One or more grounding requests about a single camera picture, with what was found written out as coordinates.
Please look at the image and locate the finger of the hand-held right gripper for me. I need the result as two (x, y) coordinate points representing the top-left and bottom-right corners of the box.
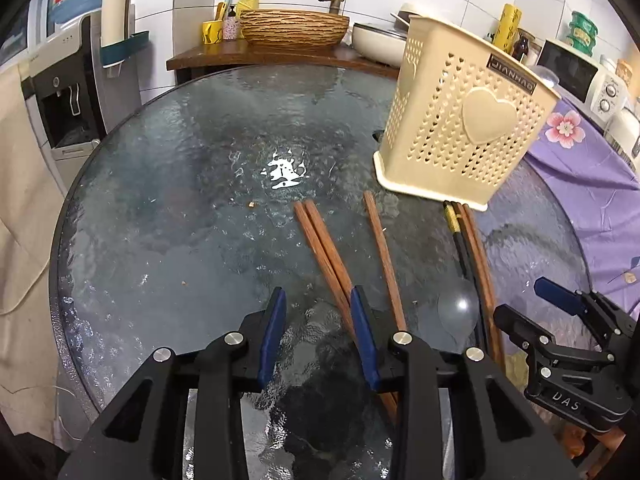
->
(533, 277), (640, 358)
(493, 304), (618, 397)

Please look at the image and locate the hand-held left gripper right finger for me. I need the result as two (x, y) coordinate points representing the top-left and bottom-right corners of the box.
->
(350, 285), (581, 480)

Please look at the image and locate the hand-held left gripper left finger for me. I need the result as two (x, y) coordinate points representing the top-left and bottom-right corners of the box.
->
(59, 287), (288, 480)

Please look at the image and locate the clear plastic spoon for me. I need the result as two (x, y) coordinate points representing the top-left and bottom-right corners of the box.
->
(436, 272), (480, 348)

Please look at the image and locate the brown wooden chopstick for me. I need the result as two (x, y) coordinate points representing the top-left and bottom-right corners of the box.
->
(363, 190), (407, 332)
(451, 202), (496, 358)
(304, 199), (399, 423)
(293, 202), (399, 423)
(461, 203), (507, 363)

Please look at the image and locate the black chopstick with gold band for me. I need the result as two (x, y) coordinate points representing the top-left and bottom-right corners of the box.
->
(443, 201), (488, 350)

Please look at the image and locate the cream perforated utensil holder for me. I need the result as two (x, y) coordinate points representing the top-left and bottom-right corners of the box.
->
(373, 15), (558, 212)

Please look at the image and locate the purple floral cloth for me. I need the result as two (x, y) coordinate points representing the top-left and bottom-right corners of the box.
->
(522, 85), (640, 322)

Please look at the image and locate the white kitchen appliance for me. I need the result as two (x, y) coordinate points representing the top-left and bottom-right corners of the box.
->
(602, 106), (640, 162)

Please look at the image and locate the white microwave oven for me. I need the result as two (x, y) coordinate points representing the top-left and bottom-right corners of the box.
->
(535, 38), (627, 116)

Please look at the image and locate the brown glass bottle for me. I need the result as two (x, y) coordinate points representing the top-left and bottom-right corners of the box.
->
(511, 30), (532, 64)

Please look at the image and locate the stack of green containers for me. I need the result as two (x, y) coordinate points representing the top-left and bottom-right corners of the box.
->
(567, 10), (599, 49)

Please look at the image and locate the yellow roll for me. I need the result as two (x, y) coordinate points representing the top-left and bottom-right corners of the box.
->
(492, 3), (524, 54)

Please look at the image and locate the beige hanging cloth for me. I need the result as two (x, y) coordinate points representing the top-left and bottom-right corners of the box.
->
(0, 64), (67, 403)

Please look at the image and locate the wooden counter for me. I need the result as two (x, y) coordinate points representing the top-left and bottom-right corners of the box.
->
(166, 39), (402, 86)

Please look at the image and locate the white pot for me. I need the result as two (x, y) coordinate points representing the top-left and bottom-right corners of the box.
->
(351, 22), (409, 66)

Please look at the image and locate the wicker pattern basin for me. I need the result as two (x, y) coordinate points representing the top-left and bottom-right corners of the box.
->
(239, 8), (351, 51)

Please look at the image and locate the small patterned bottle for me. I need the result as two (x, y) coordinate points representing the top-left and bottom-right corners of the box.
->
(222, 6), (240, 41)

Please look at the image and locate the stack of white bowls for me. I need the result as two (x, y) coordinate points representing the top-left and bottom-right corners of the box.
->
(390, 2), (442, 34)

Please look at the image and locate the grey water dispenser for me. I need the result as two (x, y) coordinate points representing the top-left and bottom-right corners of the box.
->
(22, 14), (142, 162)

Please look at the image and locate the teal wall holder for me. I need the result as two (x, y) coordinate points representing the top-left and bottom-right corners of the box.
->
(100, 30), (151, 79)

